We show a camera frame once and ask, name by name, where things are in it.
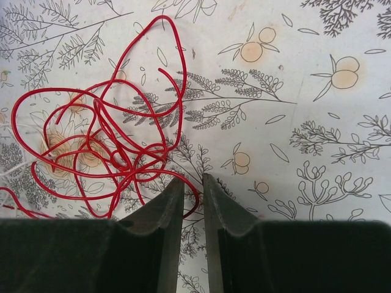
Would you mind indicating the floral table mat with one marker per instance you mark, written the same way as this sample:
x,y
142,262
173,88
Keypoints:
x,y
285,103

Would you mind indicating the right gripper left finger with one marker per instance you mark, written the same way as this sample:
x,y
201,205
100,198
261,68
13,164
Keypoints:
x,y
139,253

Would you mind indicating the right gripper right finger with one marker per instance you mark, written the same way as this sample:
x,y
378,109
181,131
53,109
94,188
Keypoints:
x,y
248,254

